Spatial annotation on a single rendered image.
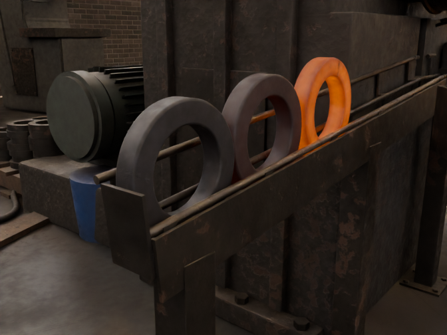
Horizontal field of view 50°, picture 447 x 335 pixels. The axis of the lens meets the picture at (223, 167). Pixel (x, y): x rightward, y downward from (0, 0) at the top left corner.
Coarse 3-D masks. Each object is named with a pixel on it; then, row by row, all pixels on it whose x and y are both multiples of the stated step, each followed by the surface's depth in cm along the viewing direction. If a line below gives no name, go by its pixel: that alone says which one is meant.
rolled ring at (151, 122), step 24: (144, 120) 55; (168, 120) 56; (192, 120) 59; (216, 120) 63; (144, 144) 54; (216, 144) 64; (120, 168) 55; (144, 168) 55; (216, 168) 66; (144, 192) 55; (216, 192) 66; (168, 216) 59; (192, 216) 63
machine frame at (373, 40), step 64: (192, 0) 133; (256, 0) 120; (320, 0) 109; (384, 0) 130; (192, 64) 138; (256, 64) 124; (384, 64) 124; (192, 128) 142; (256, 128) 127; (384, 192) 140; (256, 256) 138; (320, 256) 124; (384, 256) 150; (256, 320) 134; (320, 320) 128
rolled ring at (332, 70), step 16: (320, 64) 82; (336, 64) 86; (304, 80) 81; (320, 80) 82; (336, 80) 89; (304, 96) 80; (336, 96) 92; (304, 112) 80; (336, 112) 93; (304, 128) 81; (336, 128) 92; (304, 144) 83
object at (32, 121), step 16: (0, 128) 273; (16, 128) 245; (32, 128) 229; (48, 128) 228; (0, 144) 261; (16, 144) 247; (32, 144) 232; (48, 144) 230; (0, 160) 266; (16, 160) 251; (0, 176) 262; (16, 176) 238; (0, 192) 254
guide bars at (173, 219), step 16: (432, 80) 127; (400, 96) 111; (352, 128) 92; (320, 144) 82; (288, 160) 75; (256, 176) 69; (224, 192) 64; (192, 208) 60; (160, 224) 56; (176, 224) 57
